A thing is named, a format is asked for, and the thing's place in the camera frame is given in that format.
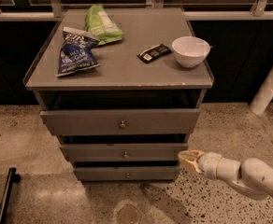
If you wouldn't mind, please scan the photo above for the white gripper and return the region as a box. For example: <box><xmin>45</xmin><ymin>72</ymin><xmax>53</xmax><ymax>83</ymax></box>
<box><xmin>178</xmin><ymin>150</ymin><xmax>222</xmax><ymax>180</ymax></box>

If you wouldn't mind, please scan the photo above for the grey drawer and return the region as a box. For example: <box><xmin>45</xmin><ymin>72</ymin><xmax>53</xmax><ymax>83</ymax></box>
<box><xmin>74</xmin><ymin>166</ymin><xmax>180</xmax><ymax>181</ymax></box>
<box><xmin>40</xmin><ymin>108</ymin><xmax>199</xmax><ymax>135</ymax></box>
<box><xmin>60</xmin><ymin>143</ymin><xmax>188</xmax><ymax>162</ymax></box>

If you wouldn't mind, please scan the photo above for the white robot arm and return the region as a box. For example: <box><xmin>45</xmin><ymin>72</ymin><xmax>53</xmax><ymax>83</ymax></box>
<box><xmin>178</xmin><ymin>67</ymin><xmax>273</xmax><ymax>200</ymax></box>

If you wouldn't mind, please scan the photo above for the grey top drawer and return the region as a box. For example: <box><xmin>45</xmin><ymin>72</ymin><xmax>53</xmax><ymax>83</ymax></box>
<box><xmin>40</xmin><ymin>108</ymin><xmax>199</xmax><ymax>135</ymax></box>

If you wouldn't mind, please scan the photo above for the grey drawer cabinet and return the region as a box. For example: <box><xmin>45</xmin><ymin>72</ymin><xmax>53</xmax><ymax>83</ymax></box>
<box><xmin>24</xmin><ymin>8</ymin><xmax>213</xmax><ymax>170</ymax></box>

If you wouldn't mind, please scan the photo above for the grey bottom drawer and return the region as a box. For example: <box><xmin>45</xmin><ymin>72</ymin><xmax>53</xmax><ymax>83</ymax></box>
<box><xmin>74</xmin><ymin>166</ymin><xmax>180</xmax><ymax>181</ymax></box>

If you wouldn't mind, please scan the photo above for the round floor drain cover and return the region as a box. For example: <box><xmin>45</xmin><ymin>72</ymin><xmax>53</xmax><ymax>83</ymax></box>
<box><xmin>116</xmin><ymin>203</ymin><xmax>140</xmax><ymax>224</ymax></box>

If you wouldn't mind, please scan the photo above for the white bowl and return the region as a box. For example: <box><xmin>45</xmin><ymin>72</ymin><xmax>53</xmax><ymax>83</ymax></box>
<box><xmin>172</xmin><ymin>36</ymin><xmax>210</xmax><ymax>68</ymax></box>

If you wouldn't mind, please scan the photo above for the black snack bar wrapper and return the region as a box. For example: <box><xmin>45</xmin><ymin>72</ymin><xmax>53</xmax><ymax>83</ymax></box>
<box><xmin>137</xmin><ymin>44</ymin><xmax>171</xmax><ymax>63</ymax></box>

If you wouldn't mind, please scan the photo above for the blue chip bag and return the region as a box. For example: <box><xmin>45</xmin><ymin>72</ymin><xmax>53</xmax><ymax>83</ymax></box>
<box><xmin>56</xmin><ymin>27</ymin><xmax>99</xmax><ymax>77</ymax></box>

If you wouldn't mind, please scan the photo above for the green chip bag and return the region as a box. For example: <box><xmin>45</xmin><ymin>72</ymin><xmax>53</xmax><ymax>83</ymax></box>
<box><xmin>85</xmin><ymin>4</ymin><xmax>123</xmax><ymax>46</ymax></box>

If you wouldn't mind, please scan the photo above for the black object at floor corner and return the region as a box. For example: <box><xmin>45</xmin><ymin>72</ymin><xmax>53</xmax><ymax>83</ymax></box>
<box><xmin>0</xmin><ymin>167</ymin><xmax>21</xmax><ymax>224</ymax></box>

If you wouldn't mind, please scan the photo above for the metal railing frame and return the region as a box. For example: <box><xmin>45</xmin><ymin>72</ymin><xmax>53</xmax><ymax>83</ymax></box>
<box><xmin>0</xmin><ymin>0</ymin><xmax>273</xmax><ymax>21</ymax></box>

